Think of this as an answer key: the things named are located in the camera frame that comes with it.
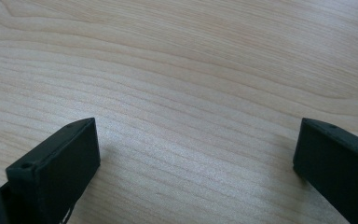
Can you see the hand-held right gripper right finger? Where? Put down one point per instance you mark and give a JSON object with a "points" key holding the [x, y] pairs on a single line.
{"points": [[338, 168]]}

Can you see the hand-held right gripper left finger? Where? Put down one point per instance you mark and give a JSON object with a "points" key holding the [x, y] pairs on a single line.
{"points": [[52, 174]]}

